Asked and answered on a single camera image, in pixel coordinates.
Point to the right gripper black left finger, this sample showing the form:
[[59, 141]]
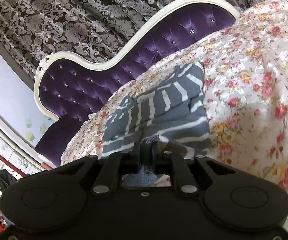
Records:
[[115, 166]]

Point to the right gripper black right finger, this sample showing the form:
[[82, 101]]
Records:
[[174, 165]]

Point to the grey white striped sweater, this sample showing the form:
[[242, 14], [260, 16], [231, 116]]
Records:
[[171, 115]]

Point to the floral bed sheet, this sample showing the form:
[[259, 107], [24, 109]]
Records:
[[246, 94]]

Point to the brown silver damask curtain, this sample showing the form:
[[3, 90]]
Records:
[[95, 29]]

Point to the purple tufted headboard white frame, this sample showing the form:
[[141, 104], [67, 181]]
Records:
[[68, 88]]

